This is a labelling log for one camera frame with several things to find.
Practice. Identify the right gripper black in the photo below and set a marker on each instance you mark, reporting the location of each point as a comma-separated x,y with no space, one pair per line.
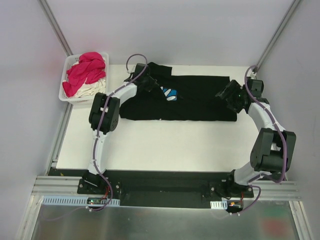
225,92

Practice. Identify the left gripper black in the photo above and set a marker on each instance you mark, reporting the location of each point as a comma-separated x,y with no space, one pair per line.
152,81

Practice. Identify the black graphic t shirt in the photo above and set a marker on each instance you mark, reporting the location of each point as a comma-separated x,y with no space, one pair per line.
179,98

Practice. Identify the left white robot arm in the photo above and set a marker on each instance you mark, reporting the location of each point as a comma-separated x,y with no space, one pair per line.
104,118

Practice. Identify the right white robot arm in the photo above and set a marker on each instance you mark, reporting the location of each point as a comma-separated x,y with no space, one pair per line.
272,152

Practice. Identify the pink t shirt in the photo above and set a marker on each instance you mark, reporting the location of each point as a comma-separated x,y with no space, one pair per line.
89,70

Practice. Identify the white t shirt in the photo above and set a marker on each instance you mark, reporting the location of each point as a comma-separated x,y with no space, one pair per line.
101,85

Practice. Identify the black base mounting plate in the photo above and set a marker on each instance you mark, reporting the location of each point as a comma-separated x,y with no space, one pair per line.
160,189

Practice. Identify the right white cable duct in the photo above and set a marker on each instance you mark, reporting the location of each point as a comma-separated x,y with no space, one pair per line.
219,205

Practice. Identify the white cable duct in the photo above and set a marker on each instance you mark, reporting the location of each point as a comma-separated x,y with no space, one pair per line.
79,201
219,205

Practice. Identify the aluminium frame rail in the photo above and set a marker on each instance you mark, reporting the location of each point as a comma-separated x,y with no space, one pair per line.
55,186

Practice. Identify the left white cable duct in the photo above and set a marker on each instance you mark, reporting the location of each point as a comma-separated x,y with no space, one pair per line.
79,201

